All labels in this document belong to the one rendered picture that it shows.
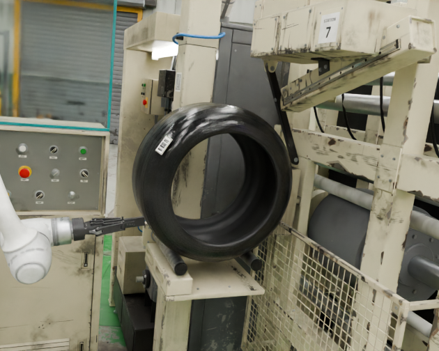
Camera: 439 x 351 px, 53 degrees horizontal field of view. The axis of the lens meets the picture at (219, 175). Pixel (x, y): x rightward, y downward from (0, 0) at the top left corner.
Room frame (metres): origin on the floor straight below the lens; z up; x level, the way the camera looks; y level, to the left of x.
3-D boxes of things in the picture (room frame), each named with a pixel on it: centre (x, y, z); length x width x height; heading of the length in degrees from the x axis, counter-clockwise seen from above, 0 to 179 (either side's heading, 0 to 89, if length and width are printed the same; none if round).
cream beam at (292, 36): (1.58, -0.29, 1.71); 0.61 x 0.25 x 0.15; 22
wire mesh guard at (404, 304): (1.50, -0.36, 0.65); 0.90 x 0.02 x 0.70; 22
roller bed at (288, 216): (1.94, -0.24, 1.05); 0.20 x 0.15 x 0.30; 22
